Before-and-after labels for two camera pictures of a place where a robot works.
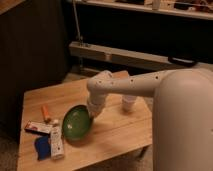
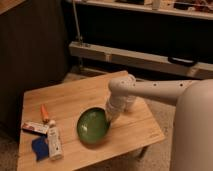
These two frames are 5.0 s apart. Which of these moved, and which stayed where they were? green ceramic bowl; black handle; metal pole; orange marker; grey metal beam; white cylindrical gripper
Moved: white cylindrical gripper; green ceramic bowl
Stayed: grey metal beam; metal pole; black handle; orange marker
